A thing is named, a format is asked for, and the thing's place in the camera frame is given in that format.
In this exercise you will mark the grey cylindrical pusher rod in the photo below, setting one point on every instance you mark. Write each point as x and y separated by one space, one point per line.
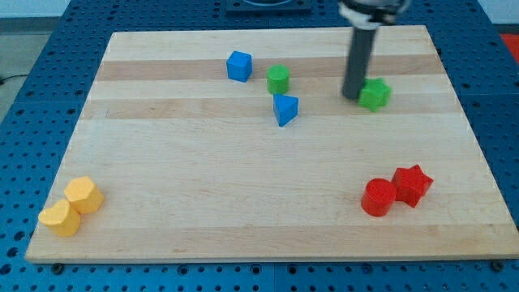
358 61

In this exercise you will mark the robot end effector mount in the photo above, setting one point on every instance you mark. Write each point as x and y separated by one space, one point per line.
370 14

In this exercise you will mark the red star block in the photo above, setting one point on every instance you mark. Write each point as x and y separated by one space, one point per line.
412 184

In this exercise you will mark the green cylinder block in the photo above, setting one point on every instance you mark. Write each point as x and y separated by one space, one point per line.
278 79

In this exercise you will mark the blue triangle block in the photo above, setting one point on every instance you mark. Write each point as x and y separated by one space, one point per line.
285 108

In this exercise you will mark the blue cube block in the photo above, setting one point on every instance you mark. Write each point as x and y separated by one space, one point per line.
239 66

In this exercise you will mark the red cylinder block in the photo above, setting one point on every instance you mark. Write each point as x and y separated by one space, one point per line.
378 197

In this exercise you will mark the wooden board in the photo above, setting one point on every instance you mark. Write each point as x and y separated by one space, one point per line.
195 169

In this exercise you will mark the yellow hexagon block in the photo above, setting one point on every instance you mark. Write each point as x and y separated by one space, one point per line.
84 195

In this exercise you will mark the yellow heart block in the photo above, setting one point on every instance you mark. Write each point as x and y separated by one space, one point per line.
61 219

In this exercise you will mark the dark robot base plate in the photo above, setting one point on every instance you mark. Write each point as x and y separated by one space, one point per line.
233 7

